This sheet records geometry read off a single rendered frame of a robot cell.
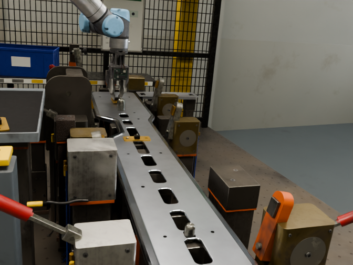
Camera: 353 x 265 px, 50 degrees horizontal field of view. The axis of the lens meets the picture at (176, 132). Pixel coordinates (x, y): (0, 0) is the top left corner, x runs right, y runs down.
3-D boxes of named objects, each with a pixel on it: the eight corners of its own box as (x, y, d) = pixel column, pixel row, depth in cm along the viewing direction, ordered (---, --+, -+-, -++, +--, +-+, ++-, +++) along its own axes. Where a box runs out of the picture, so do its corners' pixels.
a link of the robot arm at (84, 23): (88, 11, 134) (116, 13, 140) (77, 10, 143) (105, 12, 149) (87, 34, 137) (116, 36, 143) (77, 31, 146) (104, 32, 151)
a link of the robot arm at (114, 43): (108, 36, 154) (128, 37, 156) (107, 48, 155) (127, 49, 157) (110, 38, 147) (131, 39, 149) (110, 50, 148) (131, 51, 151)
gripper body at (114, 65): (110, 81, 151) (110, 50, 147) (107, 77, 159) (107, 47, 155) (128, 81, 153) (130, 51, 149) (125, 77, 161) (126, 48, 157)
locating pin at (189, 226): (195, 244, 71) (197, 225, 70) (185, 245, 71) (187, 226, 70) (191, 238, 73) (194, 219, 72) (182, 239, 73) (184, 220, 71)
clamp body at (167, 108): (179, 173, 171) (186, 97, 160) (153, 174, 168) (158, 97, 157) (175, 167, 177) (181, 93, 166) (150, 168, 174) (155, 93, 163)
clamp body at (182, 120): (199, 214, 139) (209, 122, 128) (167, 216, 135) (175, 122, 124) (193, 205, 145) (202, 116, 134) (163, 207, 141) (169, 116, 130)
